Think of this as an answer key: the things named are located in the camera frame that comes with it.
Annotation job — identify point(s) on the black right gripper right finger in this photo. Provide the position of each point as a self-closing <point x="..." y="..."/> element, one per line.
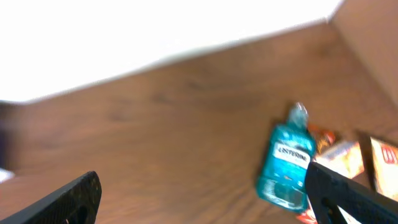
<point x="328" y="192"/>

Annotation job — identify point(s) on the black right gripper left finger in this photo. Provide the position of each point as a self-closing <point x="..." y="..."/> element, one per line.
<point x="76" y="202"/>

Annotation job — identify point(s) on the small orange box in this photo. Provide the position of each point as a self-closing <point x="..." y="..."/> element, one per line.
<point x="344" y="157"/>

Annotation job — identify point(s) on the teal Listerine mouthwash bottle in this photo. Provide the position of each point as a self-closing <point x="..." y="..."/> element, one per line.
<point x="291" y="149"/>

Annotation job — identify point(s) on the red Top chocolate bar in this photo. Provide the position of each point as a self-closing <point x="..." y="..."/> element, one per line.
<point x="324" y="138"/>

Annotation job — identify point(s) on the large white wet wipes pack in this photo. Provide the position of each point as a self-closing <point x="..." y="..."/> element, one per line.
<point x="385" y="168"/>

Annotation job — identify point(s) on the white barcode scanner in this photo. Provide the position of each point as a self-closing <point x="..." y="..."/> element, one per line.
<point x="5" y="175"/>

